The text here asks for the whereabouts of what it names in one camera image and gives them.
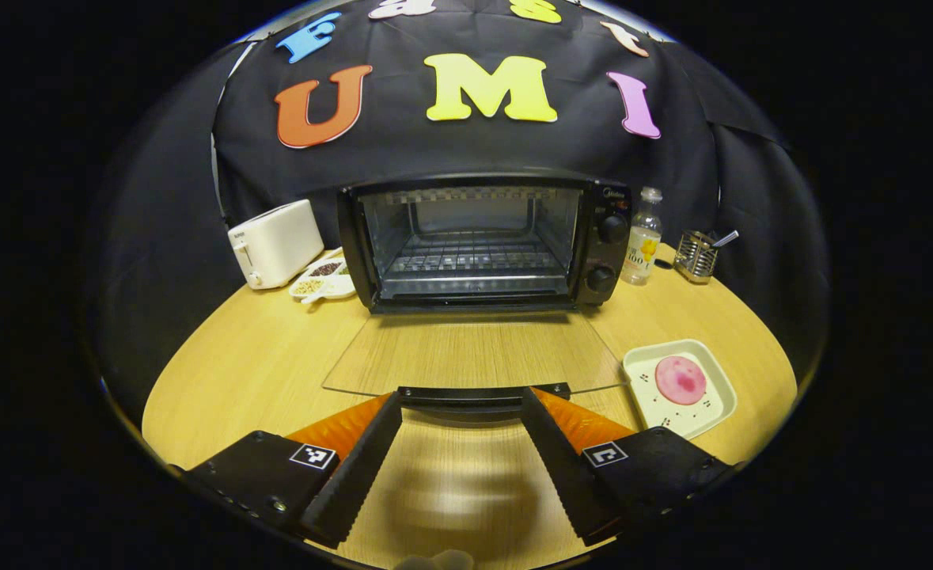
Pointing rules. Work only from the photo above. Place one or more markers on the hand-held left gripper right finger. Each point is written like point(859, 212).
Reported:
point(561, 467)

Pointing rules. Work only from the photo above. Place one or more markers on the white divided snack dish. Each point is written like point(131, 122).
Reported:
point(339, 286)

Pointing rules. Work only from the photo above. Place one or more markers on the black electric oven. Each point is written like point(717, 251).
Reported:
point(602, 261)

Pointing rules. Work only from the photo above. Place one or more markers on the metal spoon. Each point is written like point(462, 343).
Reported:
point(726, 237)

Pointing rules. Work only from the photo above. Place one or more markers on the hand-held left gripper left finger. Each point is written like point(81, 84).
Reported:
point(355, 475)

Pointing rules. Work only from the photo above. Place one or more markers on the white square plate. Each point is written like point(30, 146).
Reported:
point(703, 416)

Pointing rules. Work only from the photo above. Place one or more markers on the white toaster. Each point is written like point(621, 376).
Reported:
point(276, 245)

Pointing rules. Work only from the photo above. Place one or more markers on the pink round food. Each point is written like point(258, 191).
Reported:
point(680, 380)

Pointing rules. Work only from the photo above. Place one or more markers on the clear drink bottle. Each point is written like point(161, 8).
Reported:
point(640, 253)

